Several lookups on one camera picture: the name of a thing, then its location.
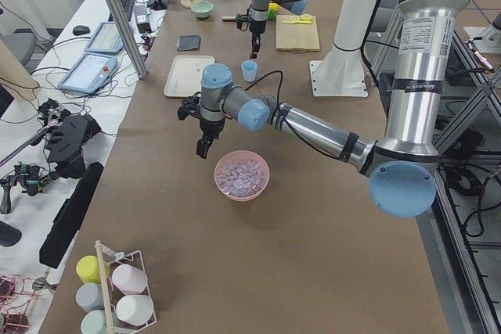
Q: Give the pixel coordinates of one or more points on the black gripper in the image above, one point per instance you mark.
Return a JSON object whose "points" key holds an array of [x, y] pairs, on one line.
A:
{"points": [[256, 30], [210, 127]]}

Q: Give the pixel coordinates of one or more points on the steel muddler with black tip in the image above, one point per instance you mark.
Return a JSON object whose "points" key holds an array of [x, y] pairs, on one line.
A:
{"points": [[229, 19]]}

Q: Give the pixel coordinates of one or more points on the light blue plastic cup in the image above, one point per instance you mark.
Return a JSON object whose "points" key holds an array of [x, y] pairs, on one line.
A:
{"points": [[249, 70]]}

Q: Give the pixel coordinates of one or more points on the pink bowl of ice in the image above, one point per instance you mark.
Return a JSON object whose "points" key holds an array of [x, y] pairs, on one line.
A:
{"points": [[241, 175]]}

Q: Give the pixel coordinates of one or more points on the pink cup in rack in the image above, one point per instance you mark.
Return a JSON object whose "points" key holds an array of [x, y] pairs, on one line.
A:
{"points": [[129, 279]]}

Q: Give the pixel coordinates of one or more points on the yellow cup in rack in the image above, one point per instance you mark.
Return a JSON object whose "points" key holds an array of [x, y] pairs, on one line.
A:
{"points": [[87, 269]]}

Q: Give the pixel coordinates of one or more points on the white cup in rack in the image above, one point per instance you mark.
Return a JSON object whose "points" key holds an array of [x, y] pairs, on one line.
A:
{"points": [[135, 309]]}

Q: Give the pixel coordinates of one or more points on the grey cup in rack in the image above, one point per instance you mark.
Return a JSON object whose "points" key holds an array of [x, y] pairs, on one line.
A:
{"points": [[89, 297]]}

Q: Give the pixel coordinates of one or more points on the green cup in rack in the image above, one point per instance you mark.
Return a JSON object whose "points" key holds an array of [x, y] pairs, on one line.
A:
{"points": [[94, 322]]}

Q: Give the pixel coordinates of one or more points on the green lime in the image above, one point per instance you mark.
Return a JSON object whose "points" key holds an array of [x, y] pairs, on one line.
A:
{"points": [[271, 15]]}

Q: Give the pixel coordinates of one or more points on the yellow lemon near board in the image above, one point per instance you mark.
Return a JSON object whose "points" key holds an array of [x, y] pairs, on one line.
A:
{"points": [[274, 7]]}

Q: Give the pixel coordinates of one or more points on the yellow plastic knife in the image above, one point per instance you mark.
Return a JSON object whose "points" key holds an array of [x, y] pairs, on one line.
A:
{"points": [[297, 21]]}

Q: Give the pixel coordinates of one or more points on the bamboo cutting board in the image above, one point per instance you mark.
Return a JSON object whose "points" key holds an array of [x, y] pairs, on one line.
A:
{"points": [[296, 37]]}

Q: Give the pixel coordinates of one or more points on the lemon half outer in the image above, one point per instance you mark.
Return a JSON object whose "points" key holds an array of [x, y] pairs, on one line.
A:
{"points": [[305, 17]]}

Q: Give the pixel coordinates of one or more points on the mint green bowl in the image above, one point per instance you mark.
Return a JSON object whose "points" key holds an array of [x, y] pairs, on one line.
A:
{"points": [[202, 9]]}

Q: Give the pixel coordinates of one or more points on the cream rabbit tray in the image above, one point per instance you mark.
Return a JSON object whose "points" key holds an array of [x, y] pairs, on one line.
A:
{"points": [[185, 75]]}

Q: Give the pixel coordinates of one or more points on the grey folded cloth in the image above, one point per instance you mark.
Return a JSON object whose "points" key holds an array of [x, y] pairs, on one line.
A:
{"points": [[188, 42]]}

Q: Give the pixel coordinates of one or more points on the blue teach pendant near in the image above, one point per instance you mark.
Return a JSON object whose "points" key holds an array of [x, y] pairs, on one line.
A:
{"points": [[89, 74]]}

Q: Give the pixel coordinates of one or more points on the blue teach pendant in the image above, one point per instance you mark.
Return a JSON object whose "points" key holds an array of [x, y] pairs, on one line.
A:
{"points": [[89, 74], [105, 40]]}

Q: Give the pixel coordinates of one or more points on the blue teach pendant far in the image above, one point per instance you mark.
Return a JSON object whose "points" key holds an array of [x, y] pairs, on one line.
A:
{"points": [[105, 40]]}

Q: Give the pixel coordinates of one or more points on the black long bar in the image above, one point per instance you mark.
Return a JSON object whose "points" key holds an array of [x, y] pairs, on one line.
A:
{"points": [[69, 218]]}

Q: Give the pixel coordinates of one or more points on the black computer mouse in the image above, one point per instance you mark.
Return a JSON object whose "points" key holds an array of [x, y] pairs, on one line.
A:
{"points": [[80, 30]]}

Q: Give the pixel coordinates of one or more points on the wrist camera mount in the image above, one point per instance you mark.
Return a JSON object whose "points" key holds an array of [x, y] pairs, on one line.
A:
{"points": [[190, 106], [243, 21]]}

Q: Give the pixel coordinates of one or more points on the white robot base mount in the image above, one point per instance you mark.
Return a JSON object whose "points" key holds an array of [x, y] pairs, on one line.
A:
{"points": [[341, 72]]}

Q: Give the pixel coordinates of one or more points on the aluminium frame post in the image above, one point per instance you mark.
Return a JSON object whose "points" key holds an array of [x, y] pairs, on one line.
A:
{"points": [[127, 37]]}

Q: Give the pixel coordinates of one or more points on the white wire cup rack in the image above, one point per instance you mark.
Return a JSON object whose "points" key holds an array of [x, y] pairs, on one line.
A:
{"points": [[108, 260]]}

